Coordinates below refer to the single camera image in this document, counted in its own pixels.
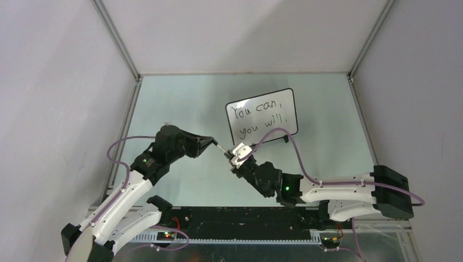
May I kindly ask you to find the white marker pen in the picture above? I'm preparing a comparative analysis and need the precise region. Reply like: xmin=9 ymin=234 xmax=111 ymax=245
xmin=216 ymin=144 xmax=228 ymax=154

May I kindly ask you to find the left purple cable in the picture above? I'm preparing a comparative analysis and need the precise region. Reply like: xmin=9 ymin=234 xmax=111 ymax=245
xmin=65 ymin=135 xmax=191 ymax=262

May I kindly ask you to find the purple cable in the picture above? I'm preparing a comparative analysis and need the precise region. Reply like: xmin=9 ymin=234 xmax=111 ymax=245
xmin=236 ymin=127 xmax=426 ymax=262
xmin=65 ymin=135 xmax=191 ymax=262

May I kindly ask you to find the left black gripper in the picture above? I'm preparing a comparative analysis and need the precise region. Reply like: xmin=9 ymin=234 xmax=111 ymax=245
xmin=167 ymin=129 xmax=213 ymax=163

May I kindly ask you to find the aluminium frame rail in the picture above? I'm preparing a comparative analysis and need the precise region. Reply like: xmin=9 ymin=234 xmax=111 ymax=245
xmin=127 ymin=206 xmax=411 ymax=244

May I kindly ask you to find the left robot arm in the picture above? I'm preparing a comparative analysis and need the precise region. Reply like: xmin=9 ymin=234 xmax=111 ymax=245
xmin=61 ymin=125 xmax=217 ymax=261

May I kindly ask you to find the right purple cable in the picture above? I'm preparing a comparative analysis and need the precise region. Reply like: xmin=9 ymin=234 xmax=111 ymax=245
xmin=236 ymin=127 xmax=426 ymax=262

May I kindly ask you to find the black framed whiteboard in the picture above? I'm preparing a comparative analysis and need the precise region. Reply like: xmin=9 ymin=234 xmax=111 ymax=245
xmin=225 ymin=88 xmax=299 ymax=145

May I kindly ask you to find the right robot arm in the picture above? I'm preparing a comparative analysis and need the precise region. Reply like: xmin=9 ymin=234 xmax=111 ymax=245
xmin=224 ymin=151 xmax=414 ymax=228

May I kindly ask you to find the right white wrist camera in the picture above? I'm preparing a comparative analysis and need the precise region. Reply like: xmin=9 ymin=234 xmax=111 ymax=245
xmin=229 ymin=142 xmax=252 ymax=169

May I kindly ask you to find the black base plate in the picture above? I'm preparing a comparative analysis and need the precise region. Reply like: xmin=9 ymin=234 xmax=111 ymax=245
xmin=158 ymin=207 xmax=338 ymax=241

